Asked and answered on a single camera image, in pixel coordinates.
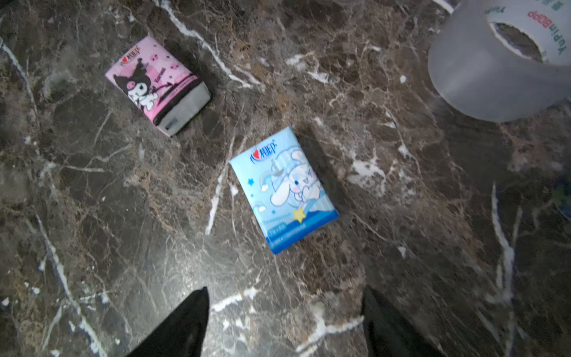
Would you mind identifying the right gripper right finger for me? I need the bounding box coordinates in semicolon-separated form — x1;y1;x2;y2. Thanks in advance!
361;286;442;357

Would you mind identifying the pink Kuromi tissue pack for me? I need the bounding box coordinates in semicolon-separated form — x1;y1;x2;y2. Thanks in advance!
106;36;211;137

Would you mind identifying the clear tape roll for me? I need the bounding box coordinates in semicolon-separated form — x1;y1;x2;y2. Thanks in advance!
428;1;570;123

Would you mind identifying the blue Cinnamoroll tissue pack back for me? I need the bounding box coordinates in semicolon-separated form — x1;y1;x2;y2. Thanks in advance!
230;127;339;254

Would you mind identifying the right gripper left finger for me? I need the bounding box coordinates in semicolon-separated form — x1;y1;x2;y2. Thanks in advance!
128;286;210;357

